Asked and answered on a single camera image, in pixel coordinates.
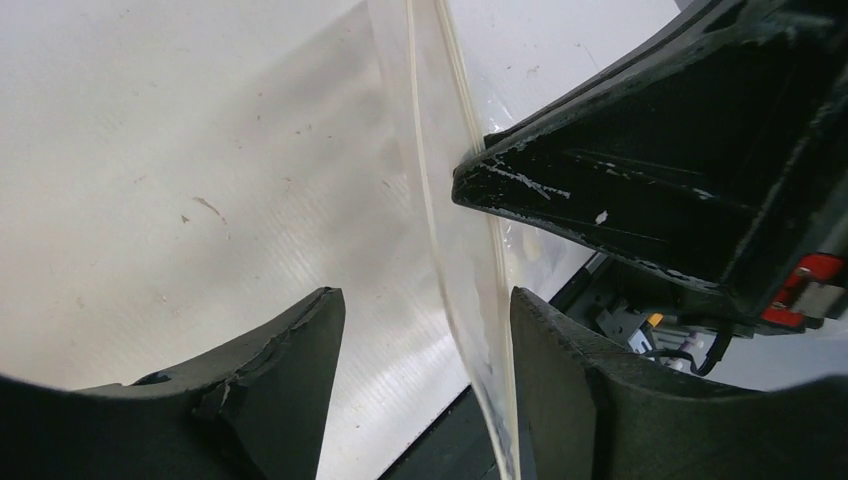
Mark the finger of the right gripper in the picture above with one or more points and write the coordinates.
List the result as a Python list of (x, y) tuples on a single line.
[(714, 154)]

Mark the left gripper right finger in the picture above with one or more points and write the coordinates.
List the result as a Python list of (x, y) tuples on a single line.
[(598, 411)]

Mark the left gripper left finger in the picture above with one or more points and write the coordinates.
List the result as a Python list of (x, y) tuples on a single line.
[(254, 407)]

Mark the clear zip top bag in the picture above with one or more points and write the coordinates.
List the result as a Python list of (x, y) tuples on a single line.
[(462, 76)]

